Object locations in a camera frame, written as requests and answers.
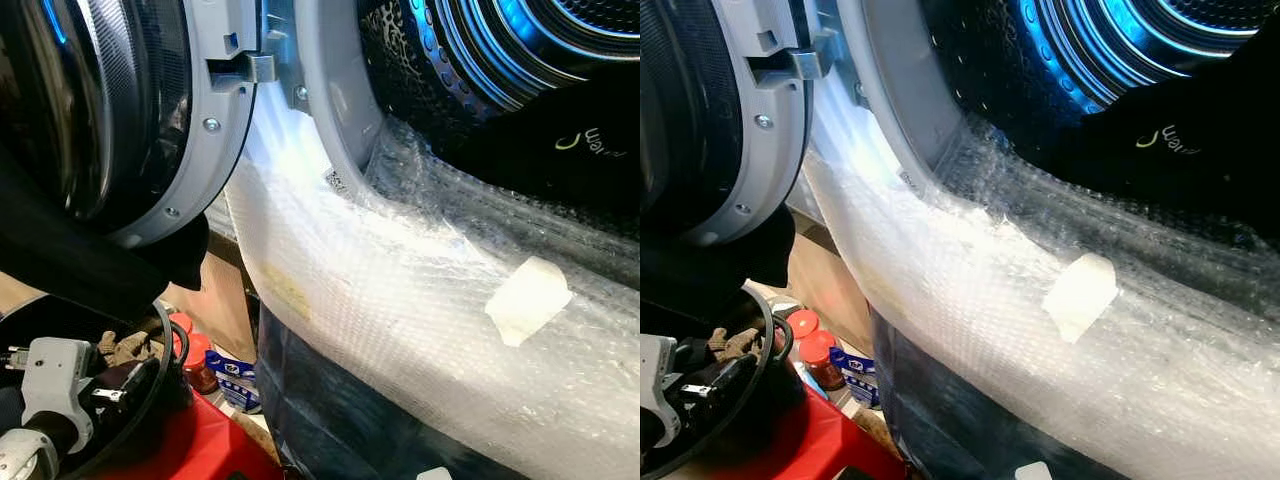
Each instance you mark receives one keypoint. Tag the white front-load washing machine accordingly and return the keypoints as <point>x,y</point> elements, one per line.
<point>330,100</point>
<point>875,90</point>

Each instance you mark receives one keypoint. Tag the white tape piece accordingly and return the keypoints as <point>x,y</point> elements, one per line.
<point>528,300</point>
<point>1080,295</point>

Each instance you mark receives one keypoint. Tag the small red-lid jar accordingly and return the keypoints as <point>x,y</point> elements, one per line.
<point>182,322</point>
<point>802,322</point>

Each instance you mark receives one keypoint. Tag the red plastic stool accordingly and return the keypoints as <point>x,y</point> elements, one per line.
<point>210,440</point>
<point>820,445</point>

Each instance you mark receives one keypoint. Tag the black garment with pale print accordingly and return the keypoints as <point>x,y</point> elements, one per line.
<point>1180,180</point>
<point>560,170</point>

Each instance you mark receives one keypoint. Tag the brown crumpled cloth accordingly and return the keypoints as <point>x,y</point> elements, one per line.
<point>125,348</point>
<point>735,342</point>

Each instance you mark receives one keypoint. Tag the round washer door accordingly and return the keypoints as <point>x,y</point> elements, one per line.
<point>780,100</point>
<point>225,120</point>

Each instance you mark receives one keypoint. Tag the black cloth draped on door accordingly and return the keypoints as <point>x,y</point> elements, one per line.
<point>70,270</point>
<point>700,265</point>

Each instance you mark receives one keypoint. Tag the blue and white package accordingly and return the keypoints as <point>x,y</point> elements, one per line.
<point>235,380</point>
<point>855,375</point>

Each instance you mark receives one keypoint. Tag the perforated steel washer drum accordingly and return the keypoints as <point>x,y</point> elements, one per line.
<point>470,40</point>
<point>1100,40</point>

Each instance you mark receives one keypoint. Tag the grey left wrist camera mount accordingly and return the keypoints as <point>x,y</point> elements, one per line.
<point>55,385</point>
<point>660,380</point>

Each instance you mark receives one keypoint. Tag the large red-lid jar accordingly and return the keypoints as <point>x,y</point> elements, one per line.
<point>200,360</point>
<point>822,358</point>

